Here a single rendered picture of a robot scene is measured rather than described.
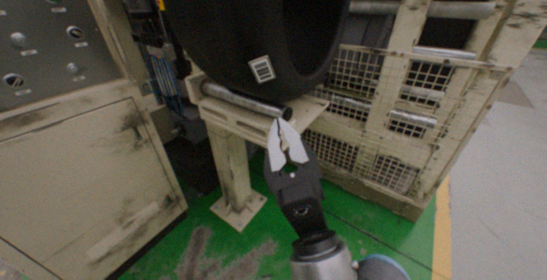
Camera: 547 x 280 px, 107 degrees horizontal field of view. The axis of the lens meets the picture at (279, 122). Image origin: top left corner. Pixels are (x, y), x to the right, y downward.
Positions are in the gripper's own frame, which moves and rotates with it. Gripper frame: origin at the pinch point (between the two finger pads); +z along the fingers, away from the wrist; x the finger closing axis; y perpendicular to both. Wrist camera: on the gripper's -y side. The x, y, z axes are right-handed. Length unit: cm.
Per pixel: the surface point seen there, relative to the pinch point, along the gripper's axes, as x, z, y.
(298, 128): 1.8, 7.0, 31.8
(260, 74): -1.1, 12.9, 3.5
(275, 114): -2.7, 9.0, 18.3
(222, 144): -36, 17, 54
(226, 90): -16.1, 23.6, 21.2
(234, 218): -55, -17, 94
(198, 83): -25.5, 30.3, 22.0
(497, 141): 167, -21, 192
